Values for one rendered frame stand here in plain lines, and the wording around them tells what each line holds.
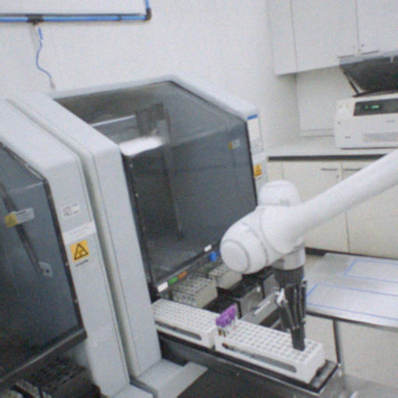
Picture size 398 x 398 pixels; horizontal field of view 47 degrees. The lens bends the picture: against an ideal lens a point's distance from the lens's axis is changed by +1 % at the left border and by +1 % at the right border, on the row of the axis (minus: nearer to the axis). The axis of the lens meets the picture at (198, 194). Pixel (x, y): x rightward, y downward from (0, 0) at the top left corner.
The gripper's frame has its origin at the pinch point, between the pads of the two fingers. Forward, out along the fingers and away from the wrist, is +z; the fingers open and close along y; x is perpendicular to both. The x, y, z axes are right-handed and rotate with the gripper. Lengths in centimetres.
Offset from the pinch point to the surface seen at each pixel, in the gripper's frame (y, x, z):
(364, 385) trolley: -64, -13, 62
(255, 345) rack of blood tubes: 3.8, -11.2, 3.6
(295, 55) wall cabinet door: -258, -135, -73
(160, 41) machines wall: -129, -156, -94
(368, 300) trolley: -38.7, 2.9, 8.3
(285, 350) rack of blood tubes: 1.3, -3.4, 4.4
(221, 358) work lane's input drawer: 6.4, -22.1, 9.5
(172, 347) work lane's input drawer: 6.8, -41.5, 11.5
